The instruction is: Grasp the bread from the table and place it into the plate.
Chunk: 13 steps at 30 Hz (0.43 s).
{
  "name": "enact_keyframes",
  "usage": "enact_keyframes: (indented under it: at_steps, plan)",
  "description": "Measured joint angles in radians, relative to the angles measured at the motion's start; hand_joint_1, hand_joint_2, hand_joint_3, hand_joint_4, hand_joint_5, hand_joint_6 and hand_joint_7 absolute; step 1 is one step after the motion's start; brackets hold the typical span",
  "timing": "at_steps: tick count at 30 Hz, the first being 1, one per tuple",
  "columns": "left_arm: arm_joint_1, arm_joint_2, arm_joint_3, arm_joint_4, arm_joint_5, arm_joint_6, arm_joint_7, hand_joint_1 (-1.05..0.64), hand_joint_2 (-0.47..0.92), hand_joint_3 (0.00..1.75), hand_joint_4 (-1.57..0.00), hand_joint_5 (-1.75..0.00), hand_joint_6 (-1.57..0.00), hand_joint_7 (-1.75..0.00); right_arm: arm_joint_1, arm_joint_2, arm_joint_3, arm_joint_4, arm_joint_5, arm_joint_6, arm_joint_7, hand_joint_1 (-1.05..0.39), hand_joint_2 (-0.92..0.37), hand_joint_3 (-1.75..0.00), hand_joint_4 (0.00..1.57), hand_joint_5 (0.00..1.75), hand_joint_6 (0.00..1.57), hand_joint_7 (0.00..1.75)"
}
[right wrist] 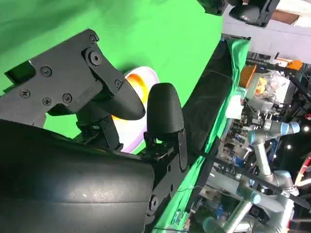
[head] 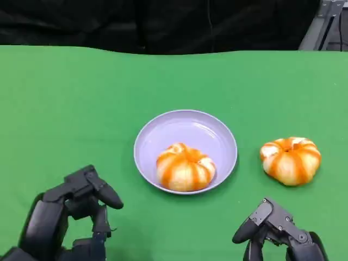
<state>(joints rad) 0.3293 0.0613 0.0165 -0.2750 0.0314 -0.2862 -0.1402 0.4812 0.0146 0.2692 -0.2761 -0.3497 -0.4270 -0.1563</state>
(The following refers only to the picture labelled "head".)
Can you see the black curtain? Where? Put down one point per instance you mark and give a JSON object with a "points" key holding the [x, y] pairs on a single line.
{"points": [[136, 21]]}

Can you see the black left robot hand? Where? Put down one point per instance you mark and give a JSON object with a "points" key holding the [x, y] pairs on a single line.
{"points": [[46, 225]]}

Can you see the green table cloth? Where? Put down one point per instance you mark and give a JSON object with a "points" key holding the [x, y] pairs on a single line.
{"points": [[68, 108]]}

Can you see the grey metal frame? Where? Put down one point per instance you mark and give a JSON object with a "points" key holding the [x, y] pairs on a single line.
{"points": [[312, 30]]}

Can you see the orange white toy bread roll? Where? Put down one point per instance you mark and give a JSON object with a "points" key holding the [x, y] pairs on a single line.
{"points": [[185, 168], [291, 163]]}

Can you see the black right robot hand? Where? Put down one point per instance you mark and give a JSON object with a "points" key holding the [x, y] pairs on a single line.
{"points": [[282, 231]]}

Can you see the lilac plate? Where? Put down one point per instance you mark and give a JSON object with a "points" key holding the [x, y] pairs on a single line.
{"points": [[185, 127]]}

